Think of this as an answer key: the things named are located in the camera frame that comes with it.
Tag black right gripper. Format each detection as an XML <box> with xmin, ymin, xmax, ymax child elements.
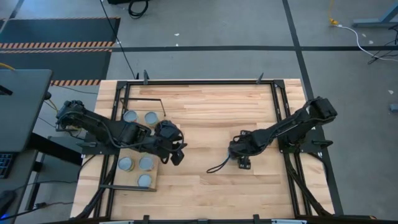
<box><xmin>228</xmin><ymin>129</ymin><xmax>261</xmax><ymax>170</ymax></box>

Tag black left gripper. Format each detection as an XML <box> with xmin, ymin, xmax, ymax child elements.
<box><xmin>154</xmin><ymin>120</ymin><xmax>187</xmax><ymax>167</ymax></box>

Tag black mat, orange hazard stripes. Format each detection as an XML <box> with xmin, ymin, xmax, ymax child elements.
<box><xmin>0</xmin><ymin>49</ymin><xmax>113</xmax><ymax>87</ymax></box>
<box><xmin>0</xmin><ymin>17</ymin><xmax>121</xmax><ymax>50</ymax></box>

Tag black desk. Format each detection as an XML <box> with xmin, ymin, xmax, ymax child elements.
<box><xmin>0</xmin><ymin>148</ymin><xmax>40</xmax><ymax>224</ymax></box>

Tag dark grey desk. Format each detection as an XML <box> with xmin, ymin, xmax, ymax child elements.
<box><xmin>0</xmin><ymin>68</ymin><xmax>53</xmax><ymax>153</ymax></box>

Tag black box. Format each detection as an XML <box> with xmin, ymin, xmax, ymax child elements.
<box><xmin>107</xmin><ymin>0</ymin><xmax>150</xmax><ymax>5</ymax></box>

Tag black keyboard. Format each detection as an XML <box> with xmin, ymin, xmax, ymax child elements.
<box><xmin>0</xmin><ymin>152</ymin><xmax>16</xmax><ymax>179</ymax></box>

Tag black computer mouse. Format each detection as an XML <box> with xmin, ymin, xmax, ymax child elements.
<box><xmin>0</xmin><ymin>190</ymin><xmax>17</xmax><ymax>218</ymax></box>

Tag grey metal desk foot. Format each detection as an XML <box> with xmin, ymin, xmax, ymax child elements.
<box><xmin>352</xmin><ymin>0</ymin><xmax>398</xmax><ymax>29</ymax></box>

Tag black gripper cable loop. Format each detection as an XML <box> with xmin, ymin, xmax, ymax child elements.
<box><xmin>206</xmin><ymin>154</ymin><xmax>233</xmax><ymax>174</ymax></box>

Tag wooden shelf with black frame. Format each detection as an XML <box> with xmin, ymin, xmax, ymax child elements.
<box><xmin>99</xmin><ymin>97</ymin><xmax>167</xmax><ymax>192</ymax></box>

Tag black aluminium rig frame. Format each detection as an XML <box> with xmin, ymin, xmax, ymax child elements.
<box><xmin>70</xmin><ymin>79</ymin><xmax>377</xmax><ymax>224</ymax></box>

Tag coiled black cable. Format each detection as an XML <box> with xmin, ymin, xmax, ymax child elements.
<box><xmin>127</xmin><ymin>0</ymin><xmax>150</xmax><ymax>20</ymax></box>

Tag yellow cable with plug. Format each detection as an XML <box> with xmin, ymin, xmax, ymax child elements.
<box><xmin>328</xmin><ymin>0</ymin><xmax>340</xmax><ymax>26</ymax></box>

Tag long black floor cable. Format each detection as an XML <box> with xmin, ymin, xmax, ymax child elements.
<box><xmin>98</xmin><ymin>0</ymin><xmax>139</xmax><ymax>80</ymax></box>

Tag white floor cable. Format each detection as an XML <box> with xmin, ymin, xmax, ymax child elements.
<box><xmin>337</xmin><ymin>24</ymin><xmax>398</xmax><ymax>62</ymax></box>

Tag tangled black cables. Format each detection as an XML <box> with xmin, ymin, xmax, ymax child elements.
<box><xmin>368</xmin><ymin>24</ymin><xmax>398</xmax><ymax>65</ymax></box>

